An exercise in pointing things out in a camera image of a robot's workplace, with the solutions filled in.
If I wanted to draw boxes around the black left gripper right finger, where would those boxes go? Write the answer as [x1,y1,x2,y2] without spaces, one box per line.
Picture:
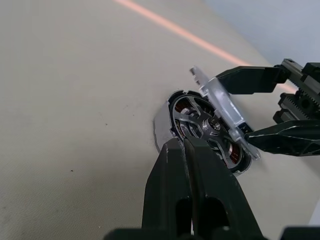
[183,134,261,231]

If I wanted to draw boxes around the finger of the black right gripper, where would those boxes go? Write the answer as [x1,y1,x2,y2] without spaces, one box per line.
[244,119,320,158]
[215,65,289,96]

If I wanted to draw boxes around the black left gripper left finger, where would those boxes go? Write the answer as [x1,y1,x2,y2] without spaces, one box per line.
[141,137,194,231]

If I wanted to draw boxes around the grey motor stator copper windings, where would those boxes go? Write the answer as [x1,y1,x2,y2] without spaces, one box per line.
[151,89,252,178]

